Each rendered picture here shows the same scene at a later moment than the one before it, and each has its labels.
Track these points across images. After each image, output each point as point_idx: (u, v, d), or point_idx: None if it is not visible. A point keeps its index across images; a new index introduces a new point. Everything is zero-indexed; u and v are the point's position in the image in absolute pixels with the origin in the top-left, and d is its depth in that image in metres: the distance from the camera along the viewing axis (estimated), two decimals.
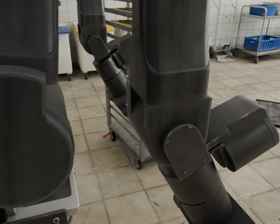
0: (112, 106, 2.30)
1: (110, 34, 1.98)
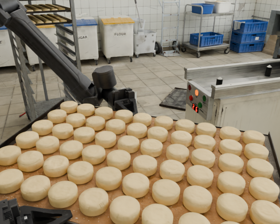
0: (24, 89, 2.70)
1: None
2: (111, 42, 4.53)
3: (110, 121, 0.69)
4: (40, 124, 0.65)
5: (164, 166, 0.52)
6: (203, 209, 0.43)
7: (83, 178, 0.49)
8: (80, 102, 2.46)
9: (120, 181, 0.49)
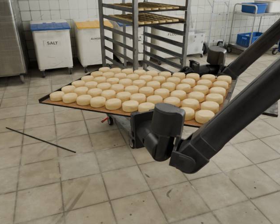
0: None
1: (107, 27, 2.22)
2: (164, 43, 4.37)
3: (158, 102, 0.79)
4: (215, 96, 0.79)
5: (129, 80, 0.98)
6: None
7: (170, 78, 0.99)
8: None
9: (152, 79, 1.00)
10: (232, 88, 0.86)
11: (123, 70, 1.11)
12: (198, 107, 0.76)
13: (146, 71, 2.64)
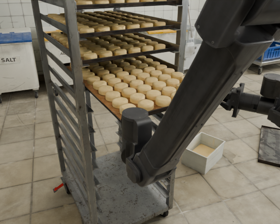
0: (63, 150, 1.65)
1: (50, 53, 1.33)
2: (156, 57, 3.48)
3: (119, 88, 0.91)
4: (164, 98, 0.82)
5: (132, 67, 1.11)
6: None
7: (166, 75, 1.04)
8: (168, 183, 1.41)
9: None
10: None
11: (145, 58, 1.23)
12: None
13: None
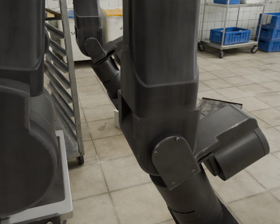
0: None
1: None
2: None
3: None
4: None
5: None
6: None
7: None
8: (74, 129, 1.57)
9: None
10: None
11: None
12: None
13: (50, 74, 1.92)
